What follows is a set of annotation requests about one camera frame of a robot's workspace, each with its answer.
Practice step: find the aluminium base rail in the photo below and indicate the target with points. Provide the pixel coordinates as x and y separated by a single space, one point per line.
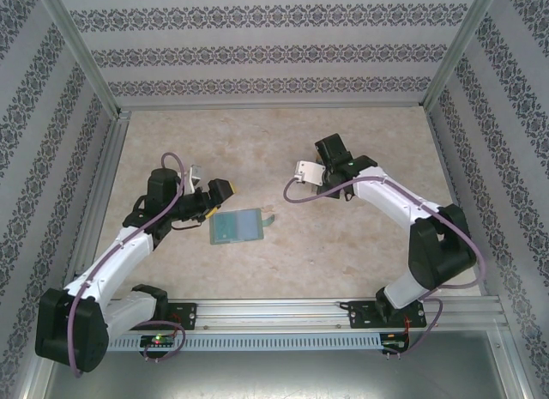
274 313

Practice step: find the right circuit board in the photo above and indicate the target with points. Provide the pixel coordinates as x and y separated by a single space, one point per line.
394 345

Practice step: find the aluminium corner post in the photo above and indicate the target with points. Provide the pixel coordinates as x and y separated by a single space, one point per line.
456 51
86 51

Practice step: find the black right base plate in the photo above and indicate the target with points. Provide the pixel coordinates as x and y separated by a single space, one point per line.
360 315

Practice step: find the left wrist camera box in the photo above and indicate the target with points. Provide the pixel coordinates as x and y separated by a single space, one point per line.
196 176

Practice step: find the grey metal sheet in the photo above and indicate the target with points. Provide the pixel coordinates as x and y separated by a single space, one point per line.
274 373

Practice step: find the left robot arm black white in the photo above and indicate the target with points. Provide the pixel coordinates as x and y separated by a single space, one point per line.
116 257

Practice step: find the teal card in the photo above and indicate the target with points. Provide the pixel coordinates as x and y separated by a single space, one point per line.
224 227

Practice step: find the aluminium side rail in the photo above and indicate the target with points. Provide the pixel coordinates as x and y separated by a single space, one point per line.
439 158
109 158

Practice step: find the thin aluminium wall rail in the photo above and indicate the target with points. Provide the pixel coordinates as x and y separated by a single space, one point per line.
274 107

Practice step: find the aluminium frame beam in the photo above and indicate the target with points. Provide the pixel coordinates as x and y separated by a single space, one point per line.
23 386
512 364

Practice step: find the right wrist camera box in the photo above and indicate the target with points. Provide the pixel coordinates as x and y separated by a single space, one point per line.
309 172

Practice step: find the circuit board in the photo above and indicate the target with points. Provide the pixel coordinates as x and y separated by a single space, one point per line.
394 345
156 340

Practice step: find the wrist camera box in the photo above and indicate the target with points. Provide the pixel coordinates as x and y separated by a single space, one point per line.
196 176
309 172

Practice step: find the left circuit board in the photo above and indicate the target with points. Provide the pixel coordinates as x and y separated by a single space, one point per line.
156 340

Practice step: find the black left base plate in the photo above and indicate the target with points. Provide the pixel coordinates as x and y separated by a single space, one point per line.
186 315

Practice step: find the green leather card holder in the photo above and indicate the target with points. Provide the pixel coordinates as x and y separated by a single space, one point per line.
253 225

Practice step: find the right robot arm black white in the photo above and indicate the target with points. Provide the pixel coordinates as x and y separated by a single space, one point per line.
394 197

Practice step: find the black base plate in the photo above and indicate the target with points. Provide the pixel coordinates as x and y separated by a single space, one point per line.
360 315
186 315

